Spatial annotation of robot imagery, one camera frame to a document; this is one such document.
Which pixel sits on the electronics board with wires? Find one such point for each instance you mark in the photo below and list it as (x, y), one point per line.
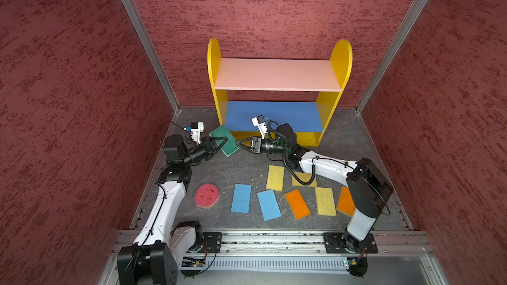
(357, 267)
(193, 263)

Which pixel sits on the orange sponge centre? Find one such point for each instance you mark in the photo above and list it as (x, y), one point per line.
(297, 204)

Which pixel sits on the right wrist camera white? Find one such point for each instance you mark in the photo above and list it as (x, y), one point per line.
(260, 123)

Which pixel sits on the blue sponge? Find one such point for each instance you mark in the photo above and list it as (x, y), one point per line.
(269, 205)
(241, 198)

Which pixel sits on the left electronics board with wires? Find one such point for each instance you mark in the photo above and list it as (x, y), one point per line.
(193, 263)

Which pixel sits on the left aluminium corner post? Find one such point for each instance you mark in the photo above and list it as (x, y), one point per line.
(146, 42)

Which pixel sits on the yellow sponge upper left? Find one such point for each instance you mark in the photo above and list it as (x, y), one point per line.
(275, 178)

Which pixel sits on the right electronics board with wires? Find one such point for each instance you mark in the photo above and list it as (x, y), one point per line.
(357, 267)

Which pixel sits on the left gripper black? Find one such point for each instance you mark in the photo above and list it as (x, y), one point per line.
(209, 148)

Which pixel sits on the dark yellow scouring pad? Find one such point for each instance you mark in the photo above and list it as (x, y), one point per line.
(304, 177)

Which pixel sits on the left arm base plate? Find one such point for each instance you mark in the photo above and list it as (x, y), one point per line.
(206, 242)

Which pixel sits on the orange sponge far right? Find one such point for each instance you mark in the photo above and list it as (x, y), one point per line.
(345, 202)

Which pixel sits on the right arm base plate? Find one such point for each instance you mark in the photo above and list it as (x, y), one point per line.
(344, 243)

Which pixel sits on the right aluminium corner post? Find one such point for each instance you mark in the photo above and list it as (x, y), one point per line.
(403, 31)

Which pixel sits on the aluminium mounting rail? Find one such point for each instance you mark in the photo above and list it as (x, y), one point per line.
(315, 243)

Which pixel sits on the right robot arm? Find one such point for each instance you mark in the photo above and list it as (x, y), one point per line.
(369, 188)

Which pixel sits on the pink round smiley sponge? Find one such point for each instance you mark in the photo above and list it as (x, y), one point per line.
(206, 196)

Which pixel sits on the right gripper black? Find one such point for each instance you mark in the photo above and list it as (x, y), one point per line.
(257, 144)

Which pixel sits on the yellow sponge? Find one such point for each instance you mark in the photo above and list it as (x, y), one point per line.
(325, 201)
(275, 178)

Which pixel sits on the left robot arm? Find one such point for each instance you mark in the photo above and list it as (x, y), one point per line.
(155, 255)

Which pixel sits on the yellow shelf pink blue boards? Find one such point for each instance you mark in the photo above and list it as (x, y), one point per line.
(309, 120)

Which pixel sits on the green scouring sponge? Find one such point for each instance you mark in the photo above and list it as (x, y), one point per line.
(227, 141)

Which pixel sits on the yellow sponge lower right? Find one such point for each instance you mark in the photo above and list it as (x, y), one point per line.
(325, 201)

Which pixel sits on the white slotted cable duct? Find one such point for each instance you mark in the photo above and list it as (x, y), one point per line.
(276, 264)

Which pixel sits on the orange sponge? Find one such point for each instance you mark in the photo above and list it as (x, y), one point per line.
(297, 204)
(345, 202)

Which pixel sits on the aluminium corner post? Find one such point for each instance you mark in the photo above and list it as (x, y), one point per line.
(146, 42)
(403, 31)

